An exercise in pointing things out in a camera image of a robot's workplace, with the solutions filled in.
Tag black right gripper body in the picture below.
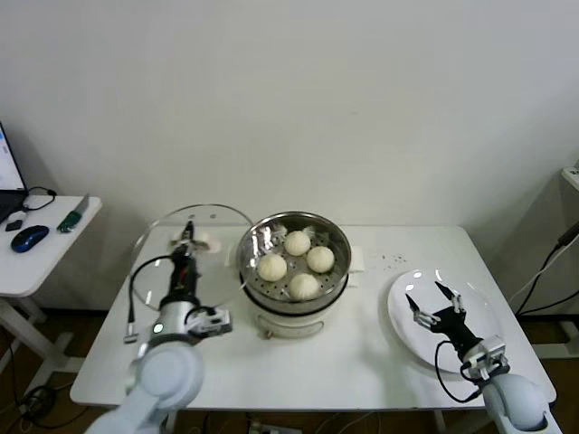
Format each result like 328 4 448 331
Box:
429 305 484 353

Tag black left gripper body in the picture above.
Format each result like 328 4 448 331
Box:
161 252 204 304

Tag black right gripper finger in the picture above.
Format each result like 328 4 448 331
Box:
404 292 440 328
433 279 468 316

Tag glass lid with white handle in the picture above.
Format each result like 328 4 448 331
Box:
130 203 255 313

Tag white steamed baozi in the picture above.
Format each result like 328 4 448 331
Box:
257 252 289 282
288 272 321 301
306 245 337 274
283 230 312 257

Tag stainless steel steamer basket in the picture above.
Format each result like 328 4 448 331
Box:
224 211 366 305

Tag white round plate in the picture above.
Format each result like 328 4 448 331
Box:
386 269 504 374

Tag white electric cooking pot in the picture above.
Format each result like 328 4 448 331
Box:
239 266 364 340

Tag white side desk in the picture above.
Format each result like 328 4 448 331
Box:
0 194 103 390

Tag blue computer mouse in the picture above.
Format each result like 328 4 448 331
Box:
10 224 50 253

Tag white cabinet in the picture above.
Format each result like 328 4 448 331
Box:
558 166 579 254

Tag black laptop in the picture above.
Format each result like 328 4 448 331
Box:
0 121 28 223

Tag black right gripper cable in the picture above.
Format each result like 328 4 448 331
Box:
434 341 483 403

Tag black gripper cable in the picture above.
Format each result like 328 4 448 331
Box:
122 255 177 345
434 341 483 403

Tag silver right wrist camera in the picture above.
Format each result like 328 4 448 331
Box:
460 335 511 382

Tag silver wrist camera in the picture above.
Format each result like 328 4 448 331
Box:
186 306 234 339
460 335 511 382

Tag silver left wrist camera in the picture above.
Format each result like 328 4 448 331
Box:
186 306 234 339

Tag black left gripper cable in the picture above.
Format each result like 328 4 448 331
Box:
122 255 177 345

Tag white cable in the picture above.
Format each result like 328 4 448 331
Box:
506 252 565 303

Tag thin black cable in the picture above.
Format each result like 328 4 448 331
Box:
517 296 579 316

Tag white desk base frame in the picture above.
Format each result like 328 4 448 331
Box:
519 316 579 361

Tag green handled tool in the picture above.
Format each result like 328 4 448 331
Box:
56 193 90 235

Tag black looped desk cable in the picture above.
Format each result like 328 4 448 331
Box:
21 186 58 212

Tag black floor cable bundle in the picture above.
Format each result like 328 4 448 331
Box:
0 332 64 434

